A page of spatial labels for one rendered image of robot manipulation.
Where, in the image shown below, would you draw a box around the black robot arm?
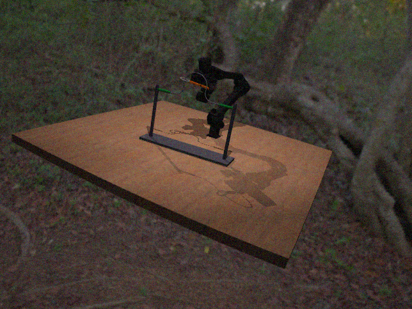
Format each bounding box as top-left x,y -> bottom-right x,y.
190,57 -> 250,139

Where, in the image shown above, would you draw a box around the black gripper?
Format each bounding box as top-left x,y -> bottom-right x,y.
196,65 -> 222,103

